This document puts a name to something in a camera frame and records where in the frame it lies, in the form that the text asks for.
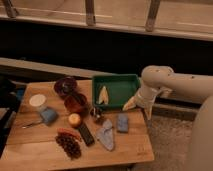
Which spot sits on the yellow banana peel piece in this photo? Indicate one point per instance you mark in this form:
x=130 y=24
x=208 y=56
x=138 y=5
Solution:
x=103 y=96

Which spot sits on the dark purple bowl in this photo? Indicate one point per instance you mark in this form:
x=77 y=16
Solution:
x=65 y=86

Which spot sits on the green plastic tray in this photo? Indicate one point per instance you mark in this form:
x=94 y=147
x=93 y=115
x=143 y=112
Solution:
x=120 y=88

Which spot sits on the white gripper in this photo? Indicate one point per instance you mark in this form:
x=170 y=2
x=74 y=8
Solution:
x=145 y=98

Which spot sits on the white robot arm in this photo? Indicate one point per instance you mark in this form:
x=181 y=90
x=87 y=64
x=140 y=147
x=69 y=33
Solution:
x=197 y=88

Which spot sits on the small dark metallic object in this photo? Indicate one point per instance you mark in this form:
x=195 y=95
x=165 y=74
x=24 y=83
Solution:
x=97 y=114

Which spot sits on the metal spoon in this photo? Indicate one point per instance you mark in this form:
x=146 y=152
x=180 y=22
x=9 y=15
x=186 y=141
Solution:
x=32 y=124

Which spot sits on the light blue crumpled cloth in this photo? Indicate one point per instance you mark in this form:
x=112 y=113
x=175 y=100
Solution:
x=105 y=135

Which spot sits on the dark red grape bunch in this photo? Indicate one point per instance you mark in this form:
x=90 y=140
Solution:
x=69 y=145

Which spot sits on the white paper cup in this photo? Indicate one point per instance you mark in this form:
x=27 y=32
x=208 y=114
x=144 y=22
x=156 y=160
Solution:
x=37 y=100

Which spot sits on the red chili pepper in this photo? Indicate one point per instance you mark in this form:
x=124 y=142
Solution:
x=70 y=133

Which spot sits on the wooden cutting board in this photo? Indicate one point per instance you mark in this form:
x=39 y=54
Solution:
x=35 y=148

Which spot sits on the black remote control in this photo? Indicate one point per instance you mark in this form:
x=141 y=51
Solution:
x=86 y=134

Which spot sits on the red-brown bowl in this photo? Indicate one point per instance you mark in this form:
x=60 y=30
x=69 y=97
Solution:
x=76 y=104

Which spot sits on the yellow apple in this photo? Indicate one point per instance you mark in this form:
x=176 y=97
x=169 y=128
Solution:
x=74 y=119

